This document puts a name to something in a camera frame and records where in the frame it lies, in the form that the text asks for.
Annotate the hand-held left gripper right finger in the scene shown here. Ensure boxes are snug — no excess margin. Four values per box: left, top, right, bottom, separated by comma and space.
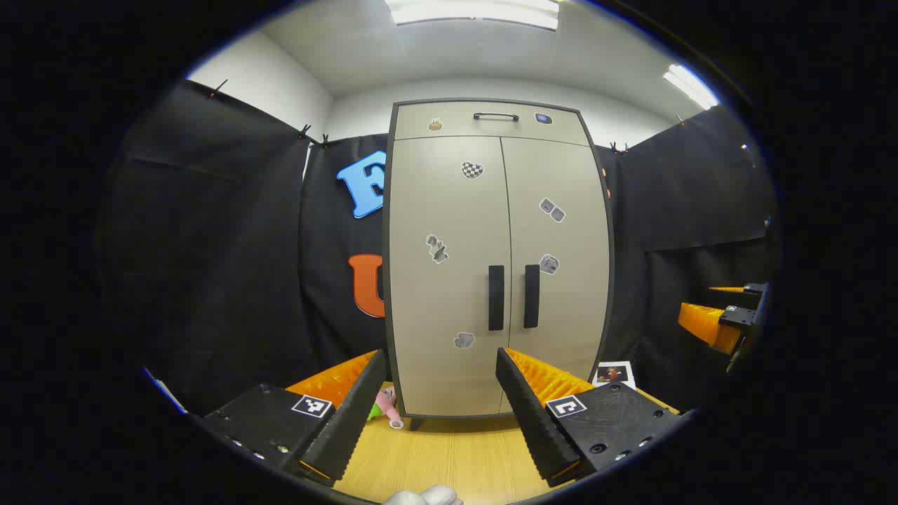
495, 346, 697, 489

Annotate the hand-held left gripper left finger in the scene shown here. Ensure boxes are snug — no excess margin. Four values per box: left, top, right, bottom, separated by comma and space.
186, 349, 388, 486

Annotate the grey shoe cabinet door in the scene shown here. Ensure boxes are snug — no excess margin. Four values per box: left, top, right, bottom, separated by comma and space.
501, 137, 611, 415

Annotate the black door handle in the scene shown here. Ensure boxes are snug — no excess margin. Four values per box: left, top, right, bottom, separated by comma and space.
524, 264, 540, 329
489, 265, 505, 331

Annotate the cabinet door with checkered sticker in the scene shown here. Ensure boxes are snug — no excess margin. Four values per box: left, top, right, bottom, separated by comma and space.
388, 137, 511, 418

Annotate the grey double-door shoe cabinet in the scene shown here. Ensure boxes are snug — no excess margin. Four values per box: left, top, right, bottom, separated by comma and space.
382, 98, 616, 431

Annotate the grey cabinet drawer front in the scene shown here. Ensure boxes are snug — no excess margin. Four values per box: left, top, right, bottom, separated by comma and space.
394, 102, 590, 147

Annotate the pink plush toy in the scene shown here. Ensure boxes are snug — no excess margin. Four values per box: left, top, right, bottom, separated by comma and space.
366, 386, 406, 429

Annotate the small photo card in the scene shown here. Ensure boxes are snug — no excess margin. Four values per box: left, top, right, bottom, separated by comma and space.
593, 361, 637, 390

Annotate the narrow ceiling light panel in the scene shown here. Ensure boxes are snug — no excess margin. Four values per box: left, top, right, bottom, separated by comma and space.
663, 65, 720, 110

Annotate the black backdrop cloth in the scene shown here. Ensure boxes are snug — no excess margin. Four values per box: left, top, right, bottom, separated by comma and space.
98, 79, 779, 415

